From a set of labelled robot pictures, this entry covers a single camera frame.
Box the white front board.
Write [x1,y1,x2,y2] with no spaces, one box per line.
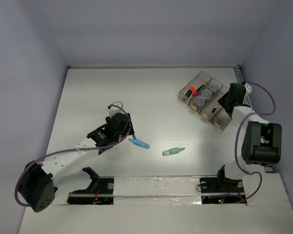
[20,174,293,234]

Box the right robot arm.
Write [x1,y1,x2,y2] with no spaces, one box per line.
[215,83,282,191]

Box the green utility knife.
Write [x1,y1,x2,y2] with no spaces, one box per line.
[162,147,185,156]

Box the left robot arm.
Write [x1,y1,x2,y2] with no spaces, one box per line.
[14,112,134,213]

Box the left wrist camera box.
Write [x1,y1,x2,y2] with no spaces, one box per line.
[108,101,123,118]

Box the pink highlighter marker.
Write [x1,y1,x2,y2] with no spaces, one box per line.
[192,85,205,97]

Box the clear four-compartment organizer tray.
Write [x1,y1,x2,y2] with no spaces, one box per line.
[178,71,231,130]

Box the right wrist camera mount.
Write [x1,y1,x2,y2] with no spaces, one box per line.
[244,83,252,95]

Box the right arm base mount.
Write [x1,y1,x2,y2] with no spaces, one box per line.
[196,166,247,204]

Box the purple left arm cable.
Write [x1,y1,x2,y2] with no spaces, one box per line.
[14,104,134,207]

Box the blue utility knife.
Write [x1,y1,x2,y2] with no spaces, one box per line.
[129,138,150,149]

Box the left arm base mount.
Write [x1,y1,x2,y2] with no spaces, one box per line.
[67,167,114,205]

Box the orange highlighter marker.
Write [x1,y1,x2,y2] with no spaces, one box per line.
[186,86,195,98]

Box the clear jar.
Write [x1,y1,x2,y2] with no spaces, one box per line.
[200,89,212,100]
[208,83,220,93]
[193,96,206,106]

